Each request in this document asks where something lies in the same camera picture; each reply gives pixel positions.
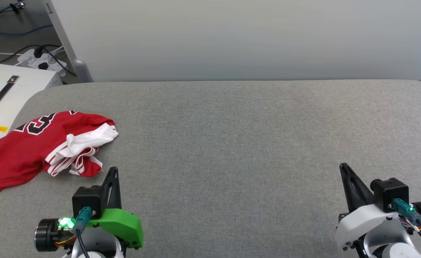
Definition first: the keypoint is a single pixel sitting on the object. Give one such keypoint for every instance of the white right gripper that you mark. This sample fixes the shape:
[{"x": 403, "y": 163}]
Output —
[{"x": 361, "y": 224}]

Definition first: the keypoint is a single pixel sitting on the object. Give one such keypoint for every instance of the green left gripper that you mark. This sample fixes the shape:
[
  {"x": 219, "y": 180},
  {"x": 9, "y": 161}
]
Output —
[{"x": 124, "y": 224}]

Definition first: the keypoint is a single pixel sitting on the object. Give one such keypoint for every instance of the red basketball jersey white sleeves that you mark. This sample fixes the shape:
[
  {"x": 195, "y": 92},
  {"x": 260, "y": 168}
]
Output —
[{"x": 20, "y": 150}]

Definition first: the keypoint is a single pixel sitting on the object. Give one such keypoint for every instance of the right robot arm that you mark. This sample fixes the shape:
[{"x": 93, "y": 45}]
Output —
[{"x": 389, "y": 243}]

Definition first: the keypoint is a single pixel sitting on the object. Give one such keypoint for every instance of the grey partition leg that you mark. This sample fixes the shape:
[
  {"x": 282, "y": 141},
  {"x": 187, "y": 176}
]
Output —
[{"x": 77, "y": 68}]

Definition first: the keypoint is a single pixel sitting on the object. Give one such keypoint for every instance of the white equipment box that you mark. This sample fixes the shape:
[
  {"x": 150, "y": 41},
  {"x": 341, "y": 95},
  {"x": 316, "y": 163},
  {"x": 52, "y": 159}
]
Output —
[{"x": 27, "y": 86}]

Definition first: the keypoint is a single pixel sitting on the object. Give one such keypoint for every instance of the white power strip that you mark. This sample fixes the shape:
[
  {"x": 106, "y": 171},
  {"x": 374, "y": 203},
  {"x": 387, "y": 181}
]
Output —
[{"x": 54, "y": 64}]

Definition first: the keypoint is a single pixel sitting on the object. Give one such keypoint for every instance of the black power plug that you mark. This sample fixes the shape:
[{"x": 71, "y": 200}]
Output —
[
  {"x": 38, "y": 52},
  {"x": 43, "y": 66}
]

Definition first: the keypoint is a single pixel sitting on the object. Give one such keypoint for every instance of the white partition panel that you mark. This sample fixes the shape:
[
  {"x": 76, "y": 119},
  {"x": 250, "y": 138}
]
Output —
[{"x": 232, "y": 39}]

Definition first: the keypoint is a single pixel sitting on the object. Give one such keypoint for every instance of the black clamp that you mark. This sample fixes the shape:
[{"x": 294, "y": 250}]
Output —
[{"x": 17, "y": 6}]

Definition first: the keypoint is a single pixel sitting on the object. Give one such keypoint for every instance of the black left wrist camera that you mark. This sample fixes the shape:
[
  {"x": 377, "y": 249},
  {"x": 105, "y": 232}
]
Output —
[{"x": 86, "y": 199}]

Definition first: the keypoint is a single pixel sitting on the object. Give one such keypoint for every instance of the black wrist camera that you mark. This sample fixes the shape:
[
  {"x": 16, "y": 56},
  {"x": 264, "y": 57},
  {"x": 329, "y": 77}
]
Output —
[
  {"x": 86, "y": 199},
  {"x": 389, "y": 190}
]

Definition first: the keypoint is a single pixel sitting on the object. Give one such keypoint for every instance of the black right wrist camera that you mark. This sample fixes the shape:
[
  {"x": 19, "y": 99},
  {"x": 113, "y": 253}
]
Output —
[{"x": 389, "y": 190}]

